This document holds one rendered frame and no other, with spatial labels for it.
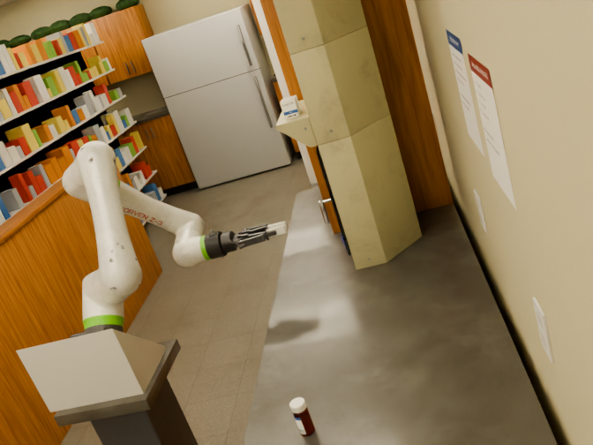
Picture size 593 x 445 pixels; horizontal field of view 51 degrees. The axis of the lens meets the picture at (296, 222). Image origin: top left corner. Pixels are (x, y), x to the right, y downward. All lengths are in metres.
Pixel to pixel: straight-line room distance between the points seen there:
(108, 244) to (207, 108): 5.26
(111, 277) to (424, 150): 1.24
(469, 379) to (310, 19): 1.12
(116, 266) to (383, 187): 0.91
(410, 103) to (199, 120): 5.02
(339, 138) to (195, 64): 5.17
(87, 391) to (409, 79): 1.53
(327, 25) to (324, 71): 0.14
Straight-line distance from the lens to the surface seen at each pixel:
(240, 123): 7.16
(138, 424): 2.14
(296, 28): 1.99
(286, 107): 2.09
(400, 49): 2.37
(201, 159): 7.36
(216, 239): 2.24
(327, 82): 2.01
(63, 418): 2.14
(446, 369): 1.65
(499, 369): 1.62
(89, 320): 2.11
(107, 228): 2.04
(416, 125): 2.43
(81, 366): 2.03
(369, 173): 2.11
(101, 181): 2.09
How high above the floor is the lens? 1.92
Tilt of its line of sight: 21 degrees down
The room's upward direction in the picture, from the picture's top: 19 degrees counter-clockwise
